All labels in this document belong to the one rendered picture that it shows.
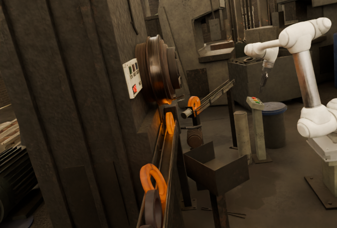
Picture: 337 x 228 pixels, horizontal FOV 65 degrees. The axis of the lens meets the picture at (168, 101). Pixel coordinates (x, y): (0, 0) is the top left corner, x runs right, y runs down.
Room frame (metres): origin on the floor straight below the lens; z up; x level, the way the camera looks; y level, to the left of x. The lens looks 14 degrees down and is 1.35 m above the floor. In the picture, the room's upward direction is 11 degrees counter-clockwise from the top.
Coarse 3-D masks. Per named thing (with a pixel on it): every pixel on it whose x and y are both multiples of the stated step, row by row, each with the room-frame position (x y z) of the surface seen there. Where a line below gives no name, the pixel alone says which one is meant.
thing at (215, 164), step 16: (208, 144) 1.38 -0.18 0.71; (192, 160) 1.23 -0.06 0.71; (208, 160) 1.38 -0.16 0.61; (240, 160) 1.15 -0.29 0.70; (192, 176) 1.26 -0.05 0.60; (208, 176) 1.12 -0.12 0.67; (224, 176) 1.10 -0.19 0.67; (240, 176) 1.14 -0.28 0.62; (224, 192) 1.09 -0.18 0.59; (224, 208) 1.24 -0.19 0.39; (224, 224) 1.23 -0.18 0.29
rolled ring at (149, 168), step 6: (144, 168) 1.08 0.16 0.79; (150, 168) 1.12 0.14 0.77; (156, 168) 1.17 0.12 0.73; (144, 174) 1.05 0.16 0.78; (156, 174) 1.15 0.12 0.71; (144, 180) 1.03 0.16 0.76; (156, 180) 1.15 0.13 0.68; (162, 180) 1.15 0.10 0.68; (144, 186) 1.02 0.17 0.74; (150, 186) 1.02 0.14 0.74; (162, 186) 1.12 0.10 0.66; (162, 192) 1.09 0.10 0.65; (162, 198) 1.04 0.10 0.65
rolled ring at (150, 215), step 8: (152, 192) 0.90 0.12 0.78; (152, 200) 0.86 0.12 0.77; (160, 200) 0.98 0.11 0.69; (144, 208) 0.84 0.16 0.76; (152, 208) 0.84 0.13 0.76; (160, 208) 0.95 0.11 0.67; (152, 216) 0.82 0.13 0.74; (160, 216) 0.93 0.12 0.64; (152, 224) 0.81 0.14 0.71; (160, 224) 0.91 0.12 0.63
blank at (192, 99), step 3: (192, 96) 2.25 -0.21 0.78; (195, 96) 2.24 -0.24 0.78; (189, 99) 2.22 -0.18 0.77; (192, 99) 2.21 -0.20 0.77; (195, 99) 2.24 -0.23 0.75; (198, 99) 2.27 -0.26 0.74; (189, 102) 2.20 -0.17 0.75; (192, 102) 2.20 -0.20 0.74; (195, 102) 2.27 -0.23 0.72; (198, 102) 2.27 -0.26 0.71; (189, 105) 2.19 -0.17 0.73; (192, 105) 2.19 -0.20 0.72; (195, 105) 2.27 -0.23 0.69; (198, 105) 2.26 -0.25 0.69; (195, 108) 2.24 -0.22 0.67; (198, 111) 2.25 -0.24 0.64
